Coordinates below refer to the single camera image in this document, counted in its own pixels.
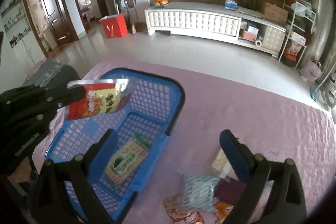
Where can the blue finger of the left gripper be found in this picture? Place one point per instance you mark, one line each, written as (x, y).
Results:
(61, 97)

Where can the bowl of oranges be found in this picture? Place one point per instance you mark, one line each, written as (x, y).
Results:
(160, 2)

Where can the blue plastic basket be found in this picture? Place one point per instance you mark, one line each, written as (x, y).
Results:
(152, 111)

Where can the green label cracker pack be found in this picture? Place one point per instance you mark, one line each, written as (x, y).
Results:
(127, 159)

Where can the white metal shelf rack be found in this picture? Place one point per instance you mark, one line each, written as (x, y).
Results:
(299, 28)

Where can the pink shopping bag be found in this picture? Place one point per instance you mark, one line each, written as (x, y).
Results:
(311, 71)

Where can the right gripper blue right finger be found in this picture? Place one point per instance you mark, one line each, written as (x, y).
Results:
(238, 154)

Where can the white cracker pack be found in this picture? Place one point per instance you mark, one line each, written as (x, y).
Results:
(221, 165)

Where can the brown wooden door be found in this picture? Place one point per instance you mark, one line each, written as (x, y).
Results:
(56, 22)

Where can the red small snack packet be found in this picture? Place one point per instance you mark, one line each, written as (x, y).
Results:
(178, 214)

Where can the orange snack bag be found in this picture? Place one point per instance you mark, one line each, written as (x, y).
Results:
(222, 211)

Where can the light blue striped snack bag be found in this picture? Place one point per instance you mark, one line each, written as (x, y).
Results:
(198, 192)

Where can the cardboard box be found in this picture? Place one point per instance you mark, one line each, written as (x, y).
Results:
(274, 13)

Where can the white TV cabinet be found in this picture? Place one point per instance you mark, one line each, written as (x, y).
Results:
(214, 22)

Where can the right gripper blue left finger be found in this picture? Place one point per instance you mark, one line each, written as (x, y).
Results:
(100, 153)

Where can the maroon snack packet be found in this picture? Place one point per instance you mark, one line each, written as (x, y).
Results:
(229, 191)

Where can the tall silver air conditioner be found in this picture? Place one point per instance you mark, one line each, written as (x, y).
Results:
(324, 10)

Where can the red paper bag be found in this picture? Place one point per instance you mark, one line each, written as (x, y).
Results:
(114, 26)

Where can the dark sofa with lace cover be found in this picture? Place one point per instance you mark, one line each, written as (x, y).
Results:
(51, 74)

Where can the blue tissue box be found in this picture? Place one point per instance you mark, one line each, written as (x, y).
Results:
(231, 5)

